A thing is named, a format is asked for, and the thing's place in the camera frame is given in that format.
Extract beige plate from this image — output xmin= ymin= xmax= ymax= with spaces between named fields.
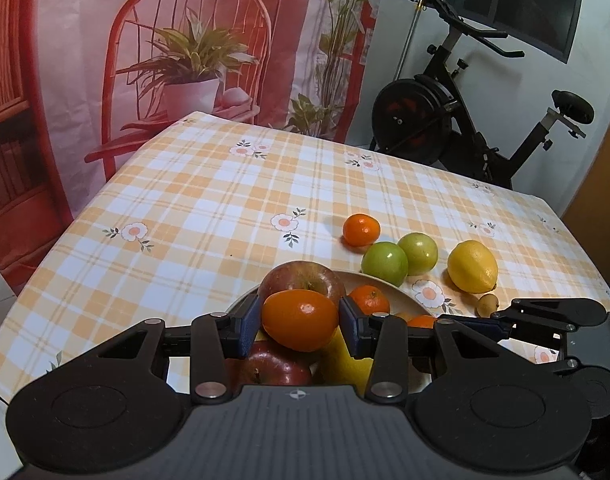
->
xmin=225 ymin=270 xmax=436 ymax=396

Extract yellow lemon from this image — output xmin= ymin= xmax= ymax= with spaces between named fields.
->
xmin=446 ymin=240 xmax=500 ymax=295
xmin=319 ymin=327 xmax=376 ymax=395

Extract dark red apple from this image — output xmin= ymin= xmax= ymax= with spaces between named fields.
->
xmin=235 ymin=340 xmax=313 ymax=387

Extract black exercise bike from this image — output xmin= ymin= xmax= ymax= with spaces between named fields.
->
xmin=370 ymin=0 xmax=596 ymax=191

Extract green round fruit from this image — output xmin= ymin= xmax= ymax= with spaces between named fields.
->
xmin=361 ymin=241 xmax=409 ymax=287
xmin=397 ymin=232 xmax=440 ymax=276

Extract dark window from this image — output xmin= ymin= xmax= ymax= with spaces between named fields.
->
xmin=385 ymin=0 xmax=588 ymax=65

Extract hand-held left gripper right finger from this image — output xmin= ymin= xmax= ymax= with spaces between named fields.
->
xmin=337 ymin=296 xmax=526 ymax=405

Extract printed pink wall backdrop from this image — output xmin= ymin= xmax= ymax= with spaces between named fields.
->
xmin=0 ymin=0 xmax=391 ymax=291

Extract wooden door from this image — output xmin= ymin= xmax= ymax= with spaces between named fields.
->
xmin=562 ymin=125 xmax=610 ymax=281

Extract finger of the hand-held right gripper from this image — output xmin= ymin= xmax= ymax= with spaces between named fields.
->
xmin=505 ymin=332 xmax=582 ymax=377
xmin=437 ymin=297 xmax=606 ymax=341

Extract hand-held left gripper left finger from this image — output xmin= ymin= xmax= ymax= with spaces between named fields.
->
xmin=75 ymin=296 xmax=262 ymax=405

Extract pale red apple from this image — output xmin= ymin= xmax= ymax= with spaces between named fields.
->
xmin=257 ymin=261 xmax=347 ymax=306

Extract orange checked floral tablecloth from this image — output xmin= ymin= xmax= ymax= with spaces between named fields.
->
xmin=0 ymin=111 xmax=610 ymax=406

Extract thin metal pole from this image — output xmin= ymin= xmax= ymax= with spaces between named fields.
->
xmin=397 ymin=0 xmax=427 ymax=83

